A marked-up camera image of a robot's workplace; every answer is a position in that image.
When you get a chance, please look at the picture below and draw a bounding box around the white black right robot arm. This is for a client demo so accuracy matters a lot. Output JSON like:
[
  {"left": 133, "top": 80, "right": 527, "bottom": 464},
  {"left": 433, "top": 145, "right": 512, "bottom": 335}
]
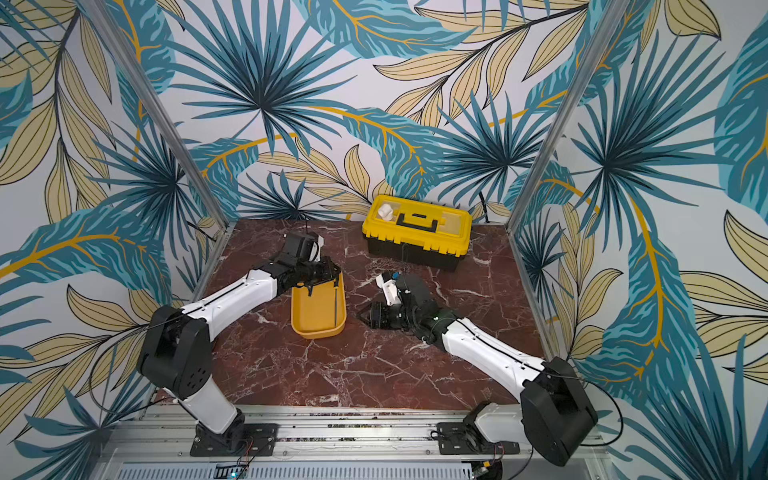
[{"left": 358, "top": 272, "right": 597, "bottom": 467}]

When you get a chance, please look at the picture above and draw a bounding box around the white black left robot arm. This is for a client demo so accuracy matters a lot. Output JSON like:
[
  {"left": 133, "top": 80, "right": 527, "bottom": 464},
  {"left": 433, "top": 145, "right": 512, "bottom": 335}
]
[{"left": 137, "top": 256, "right": 341, "bottom": 439}]

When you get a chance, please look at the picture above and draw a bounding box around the yellow plastic storage tray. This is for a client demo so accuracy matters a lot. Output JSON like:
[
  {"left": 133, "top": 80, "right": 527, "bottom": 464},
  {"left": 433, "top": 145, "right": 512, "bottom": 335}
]
[{"left": 291, "top": 274, "right": 347, "bottom": 340}]

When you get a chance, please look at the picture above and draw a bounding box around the yellow black toolbox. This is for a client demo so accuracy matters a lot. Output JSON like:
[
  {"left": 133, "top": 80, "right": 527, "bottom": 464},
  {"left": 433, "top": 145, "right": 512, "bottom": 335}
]
[{"left": 362, "top": 195, "right": 472, "bottom": 272}]

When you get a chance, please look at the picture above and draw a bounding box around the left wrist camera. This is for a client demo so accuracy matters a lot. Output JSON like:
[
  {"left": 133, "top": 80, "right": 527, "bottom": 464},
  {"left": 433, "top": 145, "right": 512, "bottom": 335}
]
[{"left": 280, "top": 232, "right": 324, "bottom": 263}]

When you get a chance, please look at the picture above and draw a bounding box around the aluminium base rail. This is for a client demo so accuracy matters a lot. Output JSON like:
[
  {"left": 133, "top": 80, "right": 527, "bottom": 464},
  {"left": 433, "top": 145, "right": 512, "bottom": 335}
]
[{"left": 91, "top": 404, "right": 616, "bottom": 479}]

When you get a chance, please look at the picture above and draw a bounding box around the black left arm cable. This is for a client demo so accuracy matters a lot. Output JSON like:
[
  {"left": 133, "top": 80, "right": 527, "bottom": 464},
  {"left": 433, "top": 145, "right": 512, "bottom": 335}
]
[{"left": 86, "top": 335, "right": 175, "bottom": 421}]

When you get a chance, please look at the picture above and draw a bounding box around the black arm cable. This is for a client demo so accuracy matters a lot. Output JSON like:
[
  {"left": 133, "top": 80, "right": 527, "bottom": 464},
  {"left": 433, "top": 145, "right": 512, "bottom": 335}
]
[
  {"left": 86, "top": 335, "right": 175, "bottom": 421},
  {"left": 557, "top": 371, "right": 625, "bottom": 448}
]

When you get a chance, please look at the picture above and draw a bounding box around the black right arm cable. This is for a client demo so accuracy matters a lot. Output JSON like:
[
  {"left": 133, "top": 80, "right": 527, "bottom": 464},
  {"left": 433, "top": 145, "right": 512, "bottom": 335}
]
[{"left": 557, "top": 371, "right": 625, "bottom": 448}]

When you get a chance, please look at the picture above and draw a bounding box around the aluminium corner frame post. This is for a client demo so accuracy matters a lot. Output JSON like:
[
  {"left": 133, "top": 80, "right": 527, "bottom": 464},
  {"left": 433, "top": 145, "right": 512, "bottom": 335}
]
[{"left": 80, "top": 0, "right": 229, "bottom": 229}]

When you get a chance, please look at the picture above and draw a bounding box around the aluminium right frame post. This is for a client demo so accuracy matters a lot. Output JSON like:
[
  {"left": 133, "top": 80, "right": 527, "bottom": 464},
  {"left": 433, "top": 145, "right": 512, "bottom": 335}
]
[{"left": 506, "top": 1, "right": 629, "bottom": 240}]

